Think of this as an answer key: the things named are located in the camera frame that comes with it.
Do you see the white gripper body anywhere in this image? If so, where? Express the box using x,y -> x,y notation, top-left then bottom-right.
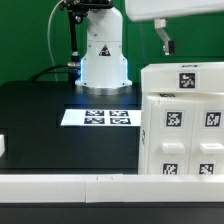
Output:
125,0 -> 224,21

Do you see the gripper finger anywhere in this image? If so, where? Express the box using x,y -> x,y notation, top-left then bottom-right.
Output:
154,18 -> 176,55

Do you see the white cabinet body box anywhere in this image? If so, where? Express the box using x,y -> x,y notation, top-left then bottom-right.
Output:
138,93 -> 224,175

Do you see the white cabinet top block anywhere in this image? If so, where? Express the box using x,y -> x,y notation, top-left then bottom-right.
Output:
141,62 -> 224,93

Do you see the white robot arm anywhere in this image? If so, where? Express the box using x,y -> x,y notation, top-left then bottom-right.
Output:
76,0 -> 224,94

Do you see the white base sheet with tags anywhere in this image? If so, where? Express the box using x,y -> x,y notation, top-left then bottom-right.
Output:
61,109 -> 141,127

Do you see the white front fence bar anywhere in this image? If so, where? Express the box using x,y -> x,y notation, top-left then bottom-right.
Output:
0,174 -> 224,203

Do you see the white left fence block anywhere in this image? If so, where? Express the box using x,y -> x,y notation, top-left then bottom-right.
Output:
0,135 -> 5,157

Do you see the grey thin cable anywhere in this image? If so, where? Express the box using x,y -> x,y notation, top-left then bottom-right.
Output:
46,0 -> 66,82

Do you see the black cable bundle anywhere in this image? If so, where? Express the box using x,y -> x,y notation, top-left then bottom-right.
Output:
28,64 -> 73,82

